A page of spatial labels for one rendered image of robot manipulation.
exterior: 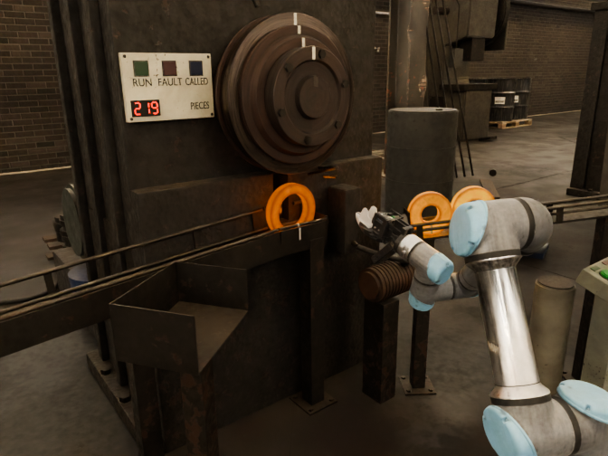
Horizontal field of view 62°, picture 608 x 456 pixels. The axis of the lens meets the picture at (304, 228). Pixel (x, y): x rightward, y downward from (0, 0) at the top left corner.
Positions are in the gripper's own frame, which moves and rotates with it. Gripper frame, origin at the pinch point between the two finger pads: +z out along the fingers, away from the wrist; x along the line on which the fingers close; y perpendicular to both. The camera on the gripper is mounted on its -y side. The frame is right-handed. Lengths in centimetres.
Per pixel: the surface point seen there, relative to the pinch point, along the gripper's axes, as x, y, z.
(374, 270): -11.2, -21.5, -3.2
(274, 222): 20.6, -6.9, 15.6
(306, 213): 7.1, -6.6, 16.8
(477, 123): -682, -156, 394
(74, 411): 78, -92, 41
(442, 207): -35.0, 0.4, -5.4
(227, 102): 37, 29, 25
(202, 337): 62, -11, -18
